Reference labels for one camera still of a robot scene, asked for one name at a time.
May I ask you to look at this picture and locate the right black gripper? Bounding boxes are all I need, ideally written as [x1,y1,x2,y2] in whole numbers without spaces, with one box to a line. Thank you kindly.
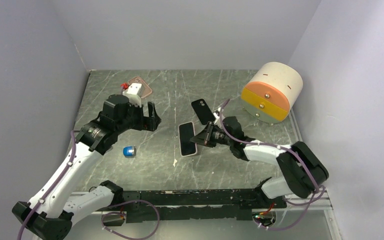
[190,121,233,148]

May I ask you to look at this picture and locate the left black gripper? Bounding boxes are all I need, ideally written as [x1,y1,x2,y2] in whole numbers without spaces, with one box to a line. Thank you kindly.
[115,99,161,135]

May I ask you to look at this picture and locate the beige phone case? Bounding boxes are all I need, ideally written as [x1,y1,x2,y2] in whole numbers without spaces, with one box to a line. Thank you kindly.
[178,121,199,158]

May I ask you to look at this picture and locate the black smartphone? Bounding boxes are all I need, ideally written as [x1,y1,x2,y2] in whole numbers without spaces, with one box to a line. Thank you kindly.
[179,122,197,156]

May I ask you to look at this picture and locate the black phone case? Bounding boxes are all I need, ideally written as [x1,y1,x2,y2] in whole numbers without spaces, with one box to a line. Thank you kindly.
[191,98,216,125]

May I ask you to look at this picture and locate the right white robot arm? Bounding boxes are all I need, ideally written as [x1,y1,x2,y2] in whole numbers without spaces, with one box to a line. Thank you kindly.
[190,116,329,208]

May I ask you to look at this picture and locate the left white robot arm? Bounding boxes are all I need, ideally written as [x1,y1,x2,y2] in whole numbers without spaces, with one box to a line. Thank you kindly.
[12,94,161,240]

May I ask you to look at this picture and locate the pink phone case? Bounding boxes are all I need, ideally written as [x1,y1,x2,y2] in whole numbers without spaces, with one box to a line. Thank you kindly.
[127,76,153,99]

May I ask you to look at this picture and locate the blue grey small cylinder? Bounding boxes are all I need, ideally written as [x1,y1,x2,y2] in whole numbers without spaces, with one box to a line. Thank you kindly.
[122,146,137,158]

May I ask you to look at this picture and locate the round drawer cabinet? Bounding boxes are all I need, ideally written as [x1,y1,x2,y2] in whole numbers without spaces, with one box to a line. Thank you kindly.
[240,61,303,124]

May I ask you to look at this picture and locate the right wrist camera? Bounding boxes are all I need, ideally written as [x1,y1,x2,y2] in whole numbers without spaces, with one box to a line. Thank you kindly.
[213,110,220,123]

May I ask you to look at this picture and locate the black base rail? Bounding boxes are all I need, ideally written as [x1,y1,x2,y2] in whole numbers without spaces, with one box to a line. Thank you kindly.
[89,188,287,223]

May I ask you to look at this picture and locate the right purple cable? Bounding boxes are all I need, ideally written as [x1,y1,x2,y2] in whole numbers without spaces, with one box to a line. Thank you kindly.
[217,98,327,232]

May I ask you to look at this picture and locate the aluminium frame rail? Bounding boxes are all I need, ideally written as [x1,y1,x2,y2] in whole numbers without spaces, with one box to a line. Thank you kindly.
[40,191,332,216]

